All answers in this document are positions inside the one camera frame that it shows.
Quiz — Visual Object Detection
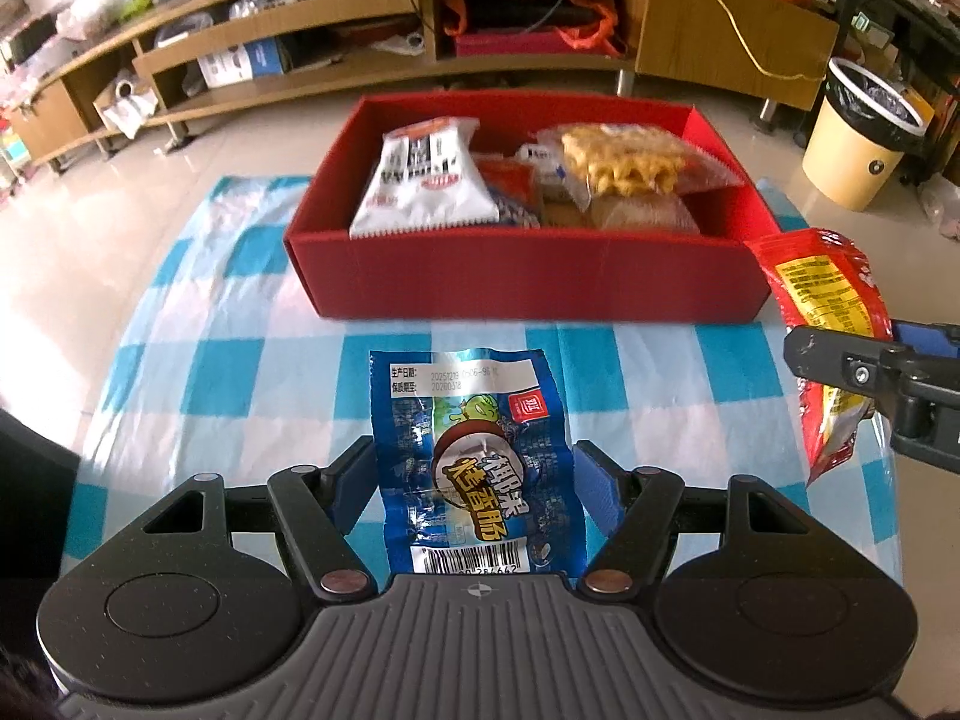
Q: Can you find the blue white checkered cloth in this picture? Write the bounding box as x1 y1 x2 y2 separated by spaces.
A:
64 176 901 586

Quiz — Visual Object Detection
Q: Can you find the red orange snack packet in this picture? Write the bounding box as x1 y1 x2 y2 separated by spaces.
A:
476 154 539 207

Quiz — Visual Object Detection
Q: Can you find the blue patterned packet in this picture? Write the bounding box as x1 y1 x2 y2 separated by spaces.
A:
491 191 545 230

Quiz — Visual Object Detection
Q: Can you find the yellow box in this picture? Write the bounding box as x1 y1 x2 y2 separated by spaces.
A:
896 85 937 127

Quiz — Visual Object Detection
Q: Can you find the clear waffle packet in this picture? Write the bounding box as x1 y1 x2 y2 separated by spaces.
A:
536 122 747 200

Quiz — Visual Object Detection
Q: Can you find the orange plastic bag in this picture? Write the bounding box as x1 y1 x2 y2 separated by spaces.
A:
442 0 627 57

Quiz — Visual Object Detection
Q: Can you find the blue sausage packet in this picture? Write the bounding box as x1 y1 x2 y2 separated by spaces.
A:
367 347 590 578

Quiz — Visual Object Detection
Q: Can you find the white blue carton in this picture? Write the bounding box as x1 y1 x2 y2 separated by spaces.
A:
199 41 293 89

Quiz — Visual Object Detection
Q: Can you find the wooden television stand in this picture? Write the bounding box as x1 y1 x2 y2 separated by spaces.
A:
15 0 841 166

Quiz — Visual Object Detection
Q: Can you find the red yellow snack packet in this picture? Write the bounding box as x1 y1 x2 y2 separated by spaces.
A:
746 229 893 487

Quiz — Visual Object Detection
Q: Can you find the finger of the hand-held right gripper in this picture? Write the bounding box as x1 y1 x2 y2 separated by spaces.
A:
782 325 960 475
892 321 960 359

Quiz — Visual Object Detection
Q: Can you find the white plastic bag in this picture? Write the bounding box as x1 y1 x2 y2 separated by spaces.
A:
919 172 960 237

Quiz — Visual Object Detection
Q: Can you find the white black snack packet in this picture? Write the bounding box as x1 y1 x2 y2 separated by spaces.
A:
349 116 502 239

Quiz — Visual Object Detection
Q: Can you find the white paper bag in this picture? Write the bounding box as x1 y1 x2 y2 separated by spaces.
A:
94 71 162 140

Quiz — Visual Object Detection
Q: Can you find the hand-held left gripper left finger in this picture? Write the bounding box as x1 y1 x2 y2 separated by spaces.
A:
120 439 376 603

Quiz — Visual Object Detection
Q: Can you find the red storage box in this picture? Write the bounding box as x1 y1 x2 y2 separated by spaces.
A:
454 30 627 59

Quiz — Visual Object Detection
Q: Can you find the clear bun packet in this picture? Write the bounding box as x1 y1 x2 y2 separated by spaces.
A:
585 191 702 235

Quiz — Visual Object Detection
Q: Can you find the black shelf rack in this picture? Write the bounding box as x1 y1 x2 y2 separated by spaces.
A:
772 0 960 188

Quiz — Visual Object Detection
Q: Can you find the red cardboard box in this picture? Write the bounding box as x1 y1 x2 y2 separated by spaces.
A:
283 88 781 325

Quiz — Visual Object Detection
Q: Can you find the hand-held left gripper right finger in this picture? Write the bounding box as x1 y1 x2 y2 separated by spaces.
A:
574 441 826 601

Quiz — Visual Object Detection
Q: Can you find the yellow cable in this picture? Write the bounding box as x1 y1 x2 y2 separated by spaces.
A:
675 0 826 81

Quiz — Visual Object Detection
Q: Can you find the yellow trash bin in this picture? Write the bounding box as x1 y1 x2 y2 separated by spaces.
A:
801 58 931 211

